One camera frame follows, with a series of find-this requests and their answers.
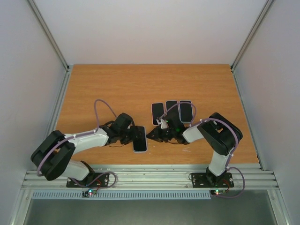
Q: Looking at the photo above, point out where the small circuit board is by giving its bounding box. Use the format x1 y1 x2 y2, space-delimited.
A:
82 190 97 197
210 189 229 195

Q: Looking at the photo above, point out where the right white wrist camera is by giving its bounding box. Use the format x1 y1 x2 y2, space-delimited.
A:
156 118 168 129

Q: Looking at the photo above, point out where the lavender phone case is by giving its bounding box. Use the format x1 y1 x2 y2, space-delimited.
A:
132 126 148 154

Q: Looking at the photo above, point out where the pink clear phone case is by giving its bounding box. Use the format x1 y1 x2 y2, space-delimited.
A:
150 102 165 126

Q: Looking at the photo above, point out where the black phone blue edge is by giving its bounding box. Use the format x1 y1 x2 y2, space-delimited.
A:
180 100 193 123

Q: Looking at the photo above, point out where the left small circuit board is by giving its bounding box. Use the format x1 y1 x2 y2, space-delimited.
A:
82 190 97 197

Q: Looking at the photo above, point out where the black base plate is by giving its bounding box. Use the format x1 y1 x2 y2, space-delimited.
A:
188 172 234 188
66 172 110 188

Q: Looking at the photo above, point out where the aluminium front rail frame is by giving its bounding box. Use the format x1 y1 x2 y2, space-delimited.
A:
21 164 279 190

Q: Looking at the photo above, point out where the right aluminium corner post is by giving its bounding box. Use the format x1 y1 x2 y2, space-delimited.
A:
230 0 275 73

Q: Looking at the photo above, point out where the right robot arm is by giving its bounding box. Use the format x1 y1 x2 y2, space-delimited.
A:
146 112 243 186

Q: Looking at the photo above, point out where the black phone pink edge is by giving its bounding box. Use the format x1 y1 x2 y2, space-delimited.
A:
165 100 179 114

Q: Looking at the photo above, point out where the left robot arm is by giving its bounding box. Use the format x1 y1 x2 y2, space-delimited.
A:
30 113 147 187

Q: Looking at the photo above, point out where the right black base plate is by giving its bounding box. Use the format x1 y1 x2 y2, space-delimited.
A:
188 172 234 188

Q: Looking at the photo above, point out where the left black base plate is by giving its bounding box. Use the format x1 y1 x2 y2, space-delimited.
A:
66 172 110 188

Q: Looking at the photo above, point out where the grey slotted cable duct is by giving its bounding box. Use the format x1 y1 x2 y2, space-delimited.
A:
31 190 211 200

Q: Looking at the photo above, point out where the right small circuit board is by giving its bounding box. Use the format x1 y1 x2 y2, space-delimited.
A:
210 189 229 195

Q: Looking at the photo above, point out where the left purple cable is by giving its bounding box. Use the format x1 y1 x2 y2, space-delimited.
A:
36 99 118 188

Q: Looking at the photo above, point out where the purple cable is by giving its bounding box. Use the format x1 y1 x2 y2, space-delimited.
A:
36 99 118 188
158 100 246 199

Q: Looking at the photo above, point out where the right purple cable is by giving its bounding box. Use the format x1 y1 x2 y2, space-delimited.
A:
158 100 246 199

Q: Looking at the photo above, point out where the left aluminium corner post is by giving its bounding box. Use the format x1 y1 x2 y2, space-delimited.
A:
26 0 69 72

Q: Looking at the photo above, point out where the aluminium corner post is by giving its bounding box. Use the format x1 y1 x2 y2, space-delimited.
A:
26 0 69 72
230 0 275 73

